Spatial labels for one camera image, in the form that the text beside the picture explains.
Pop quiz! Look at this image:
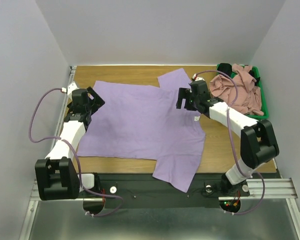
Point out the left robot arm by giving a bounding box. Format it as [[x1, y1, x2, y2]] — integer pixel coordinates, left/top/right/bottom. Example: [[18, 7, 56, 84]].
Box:
[[35, 82, 105, 201]]

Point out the pink t-shirt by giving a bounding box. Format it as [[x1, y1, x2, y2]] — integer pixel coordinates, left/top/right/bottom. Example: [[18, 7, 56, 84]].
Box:
[[209, 64, 264, 116]]

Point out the right electronics board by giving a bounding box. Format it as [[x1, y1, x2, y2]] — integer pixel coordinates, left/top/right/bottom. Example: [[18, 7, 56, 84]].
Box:
[[219, 199, 241, 213]]

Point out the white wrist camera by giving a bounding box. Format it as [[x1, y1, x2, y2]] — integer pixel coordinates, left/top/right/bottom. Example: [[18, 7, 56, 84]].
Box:
[[191, 74, 205, 82], [60, 81, 79, 98]]

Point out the purple t-shirt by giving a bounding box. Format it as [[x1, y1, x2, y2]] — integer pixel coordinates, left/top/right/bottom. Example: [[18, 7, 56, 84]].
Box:
[[77, 68, 206, 192]]

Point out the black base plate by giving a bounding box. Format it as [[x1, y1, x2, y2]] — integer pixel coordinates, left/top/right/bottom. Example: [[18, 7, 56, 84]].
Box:
[[82, 173, 250, 209]]

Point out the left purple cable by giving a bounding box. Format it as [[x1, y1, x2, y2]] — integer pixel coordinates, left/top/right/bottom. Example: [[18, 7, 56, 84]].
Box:
[[29, 87, 124, 218]]

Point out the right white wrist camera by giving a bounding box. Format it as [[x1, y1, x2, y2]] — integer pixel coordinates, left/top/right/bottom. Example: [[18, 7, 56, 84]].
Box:
[[191, 74, 205, 82]]

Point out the black t-shirt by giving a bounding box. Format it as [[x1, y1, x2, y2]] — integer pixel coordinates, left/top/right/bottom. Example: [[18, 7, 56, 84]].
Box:
[[216, 63, 233, 77]]

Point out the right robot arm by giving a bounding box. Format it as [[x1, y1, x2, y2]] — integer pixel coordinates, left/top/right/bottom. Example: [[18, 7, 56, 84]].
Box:
[[176, 80, 280, 195]]

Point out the aluminium front rail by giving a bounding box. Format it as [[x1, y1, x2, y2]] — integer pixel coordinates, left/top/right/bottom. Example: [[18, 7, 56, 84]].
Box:
[[30, 177, 300, 201]]

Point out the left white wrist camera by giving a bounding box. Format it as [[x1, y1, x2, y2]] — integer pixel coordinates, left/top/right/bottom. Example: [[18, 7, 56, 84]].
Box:
[[60, 81, 79, 98]]

